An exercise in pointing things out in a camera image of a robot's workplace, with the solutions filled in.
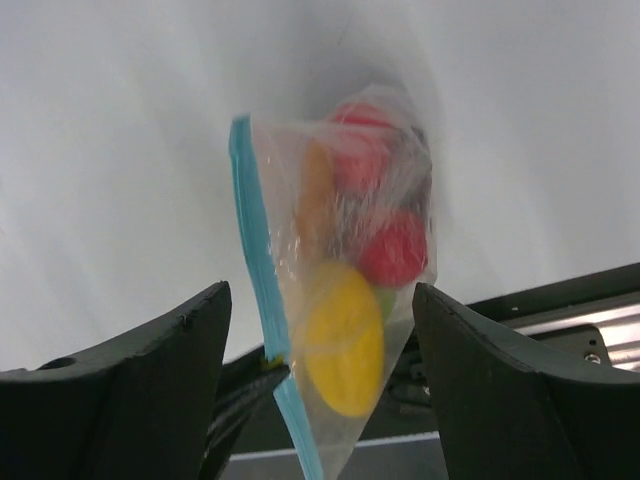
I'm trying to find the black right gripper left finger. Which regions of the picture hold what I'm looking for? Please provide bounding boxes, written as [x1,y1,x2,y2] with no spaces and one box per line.
[1,282,232,479]

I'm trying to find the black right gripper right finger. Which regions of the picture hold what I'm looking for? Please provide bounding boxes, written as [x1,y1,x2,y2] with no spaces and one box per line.
[413,283,639,479]

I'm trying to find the yellow fake lemon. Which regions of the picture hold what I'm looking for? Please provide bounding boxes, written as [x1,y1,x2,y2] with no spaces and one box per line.
[301,261,385,418]

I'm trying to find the red fake apple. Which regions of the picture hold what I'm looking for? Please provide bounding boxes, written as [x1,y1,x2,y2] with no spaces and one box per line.
[356,209,428,288]

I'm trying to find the clear zip top bag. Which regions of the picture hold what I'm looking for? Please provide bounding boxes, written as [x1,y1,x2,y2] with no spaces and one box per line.
[229,85,437,479]

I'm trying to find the orange fake food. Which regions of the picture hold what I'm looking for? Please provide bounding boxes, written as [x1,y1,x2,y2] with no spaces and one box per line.
[295,140,335,260]

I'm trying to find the green fake fruit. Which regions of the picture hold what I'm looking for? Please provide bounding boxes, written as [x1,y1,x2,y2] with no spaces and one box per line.
[375,288,398,324]

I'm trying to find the purple fake grapes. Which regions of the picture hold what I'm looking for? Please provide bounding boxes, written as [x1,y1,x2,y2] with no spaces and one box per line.
[401,125,433,219]

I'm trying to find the red fake tomato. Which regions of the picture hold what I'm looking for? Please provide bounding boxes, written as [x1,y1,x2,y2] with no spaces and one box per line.
[330,102,396,195]

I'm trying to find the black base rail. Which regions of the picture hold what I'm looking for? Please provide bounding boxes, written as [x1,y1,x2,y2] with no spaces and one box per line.
[222,264,639,479]

